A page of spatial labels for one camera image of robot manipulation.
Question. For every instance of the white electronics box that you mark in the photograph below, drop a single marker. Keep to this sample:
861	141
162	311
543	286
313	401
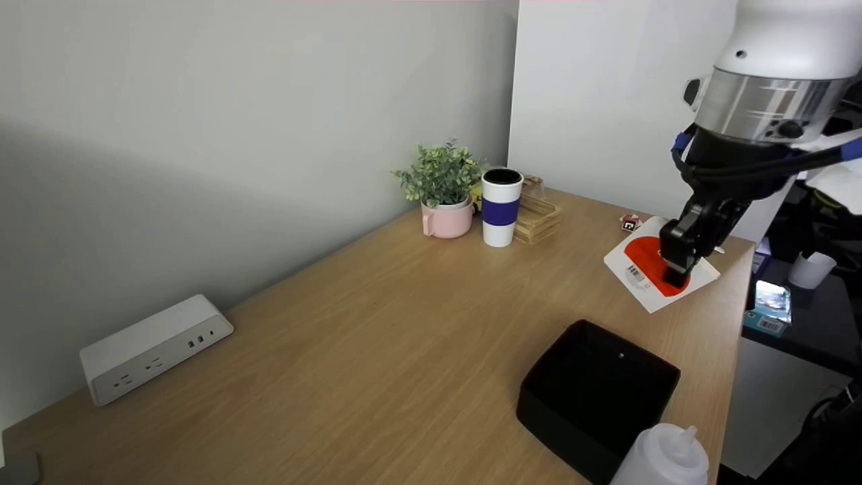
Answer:
151	346

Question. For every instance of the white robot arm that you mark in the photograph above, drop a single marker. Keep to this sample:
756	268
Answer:
772	91

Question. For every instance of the white cup on side table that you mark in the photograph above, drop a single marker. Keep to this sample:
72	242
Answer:
808	270

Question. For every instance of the orange and white book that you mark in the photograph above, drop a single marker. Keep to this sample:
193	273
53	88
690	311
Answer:
640	268

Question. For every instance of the white squeeze bottle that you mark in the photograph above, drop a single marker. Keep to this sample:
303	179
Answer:
663	456

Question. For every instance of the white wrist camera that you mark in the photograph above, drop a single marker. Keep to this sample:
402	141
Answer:
842	183

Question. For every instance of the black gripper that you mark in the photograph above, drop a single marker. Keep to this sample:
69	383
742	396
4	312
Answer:
726	179

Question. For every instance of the green plant in pink pot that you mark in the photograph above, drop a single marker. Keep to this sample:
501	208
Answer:
443	180

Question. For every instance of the white cup with blue band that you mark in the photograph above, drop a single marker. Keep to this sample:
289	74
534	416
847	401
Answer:
500	204

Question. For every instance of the black box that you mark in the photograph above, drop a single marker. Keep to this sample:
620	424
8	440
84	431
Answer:
592	394

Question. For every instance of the wooden coaster stack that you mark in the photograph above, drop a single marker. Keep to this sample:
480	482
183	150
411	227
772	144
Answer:
536	216

